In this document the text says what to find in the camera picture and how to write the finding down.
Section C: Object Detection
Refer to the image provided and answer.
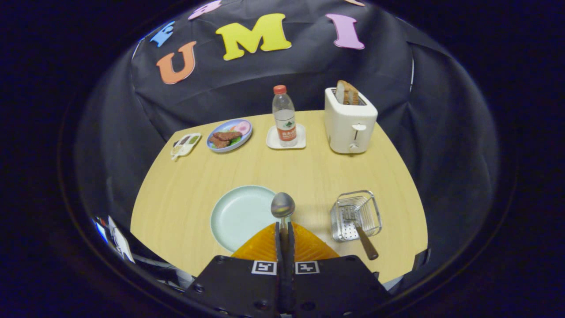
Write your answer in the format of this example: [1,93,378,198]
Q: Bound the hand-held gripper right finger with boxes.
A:
[288,222,391,318]

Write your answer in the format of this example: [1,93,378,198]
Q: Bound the white toaster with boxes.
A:
[324,87,378,155]

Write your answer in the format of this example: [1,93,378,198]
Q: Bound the metal wire basket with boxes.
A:
[330,190,383,242]

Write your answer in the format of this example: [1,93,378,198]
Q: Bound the metal fork wooden handle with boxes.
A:
[343,208,379,261]

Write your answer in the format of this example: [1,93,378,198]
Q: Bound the blue rimmed plate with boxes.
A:
[206,118,253,153]

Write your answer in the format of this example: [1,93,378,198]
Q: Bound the small white divided dish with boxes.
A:
[170,133,202,160]

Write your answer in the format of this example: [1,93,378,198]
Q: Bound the black backdrop cloth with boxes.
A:
[75,0,499,292]

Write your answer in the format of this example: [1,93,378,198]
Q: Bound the metal spoon wooden handle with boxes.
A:
[271,192,296,265]

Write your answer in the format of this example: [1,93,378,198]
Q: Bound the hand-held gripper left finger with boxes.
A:
[183,222,285,318]

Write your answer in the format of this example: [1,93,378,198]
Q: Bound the brown meat slices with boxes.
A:
[209,131,242,148]

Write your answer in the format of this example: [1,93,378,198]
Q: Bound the clear water bottle red cap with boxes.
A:
[272,85,298,148]

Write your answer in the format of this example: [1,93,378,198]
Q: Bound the mint green plate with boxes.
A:
[210,185,283,253]

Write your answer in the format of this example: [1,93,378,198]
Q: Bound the white square coaster tray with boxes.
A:
[266,124,307,150]

